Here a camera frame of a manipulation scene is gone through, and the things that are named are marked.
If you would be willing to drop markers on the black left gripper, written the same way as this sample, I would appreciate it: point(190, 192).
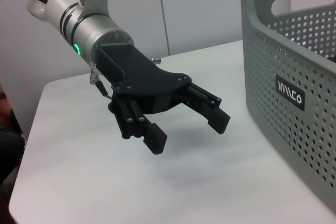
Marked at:
point(141, 77)

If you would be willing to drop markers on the grey perforated storage basket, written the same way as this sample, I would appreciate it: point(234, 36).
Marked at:
point(288, 90)

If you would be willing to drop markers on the seated person bare legs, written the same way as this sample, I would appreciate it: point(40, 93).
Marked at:
point(5, 108)

